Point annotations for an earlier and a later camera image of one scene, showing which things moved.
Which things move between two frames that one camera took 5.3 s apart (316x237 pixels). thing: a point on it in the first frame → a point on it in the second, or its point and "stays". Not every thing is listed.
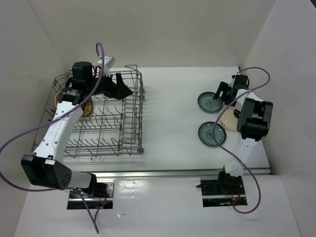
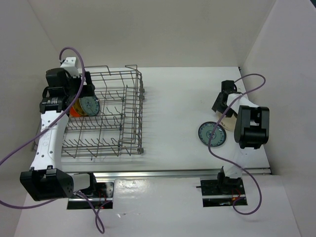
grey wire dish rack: (115, 128) stays
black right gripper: (223, 87) → (217, 105)
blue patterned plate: (205, 133) stays
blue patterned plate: (207, 103) → (90, 105)
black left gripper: (119, 90) → (88, 89)
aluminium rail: (256, 172) stays
